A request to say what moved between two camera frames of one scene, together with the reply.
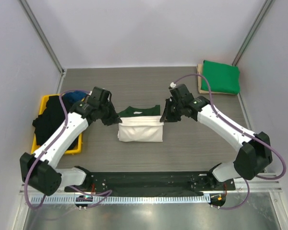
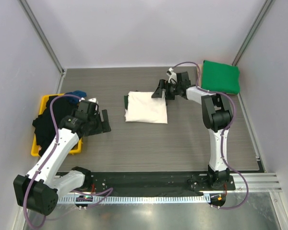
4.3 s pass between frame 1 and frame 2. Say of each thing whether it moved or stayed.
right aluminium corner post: stayed
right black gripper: moved
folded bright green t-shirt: stayed
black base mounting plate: stayed
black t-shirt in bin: stayed
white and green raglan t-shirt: moved
